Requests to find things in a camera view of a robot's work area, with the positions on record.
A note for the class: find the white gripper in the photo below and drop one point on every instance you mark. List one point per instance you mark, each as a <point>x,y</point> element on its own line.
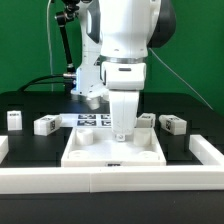
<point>124,82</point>

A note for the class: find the white square tabletop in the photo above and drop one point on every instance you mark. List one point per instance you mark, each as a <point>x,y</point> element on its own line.
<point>98,147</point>

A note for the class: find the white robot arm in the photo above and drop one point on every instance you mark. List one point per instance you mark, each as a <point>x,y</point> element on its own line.
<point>116,37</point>

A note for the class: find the white fiducial marker sheet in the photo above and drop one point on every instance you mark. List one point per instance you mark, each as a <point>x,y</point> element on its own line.
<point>86,120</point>

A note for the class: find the white U-shaped fence wall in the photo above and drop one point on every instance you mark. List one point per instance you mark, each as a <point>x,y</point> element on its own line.
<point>208,175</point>

